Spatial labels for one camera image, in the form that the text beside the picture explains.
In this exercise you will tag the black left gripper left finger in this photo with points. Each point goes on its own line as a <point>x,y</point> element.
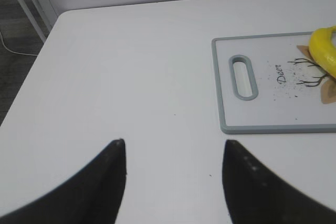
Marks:
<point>93,195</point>

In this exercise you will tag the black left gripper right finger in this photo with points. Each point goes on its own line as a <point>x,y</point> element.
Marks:
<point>255,194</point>

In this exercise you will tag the yellow plastic banana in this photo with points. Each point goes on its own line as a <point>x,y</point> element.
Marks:
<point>322,49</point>

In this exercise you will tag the white grey-rimmed cutting board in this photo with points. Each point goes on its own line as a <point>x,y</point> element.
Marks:
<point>267,84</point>

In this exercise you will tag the white table frame leg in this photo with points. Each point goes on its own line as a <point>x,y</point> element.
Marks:
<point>40,14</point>

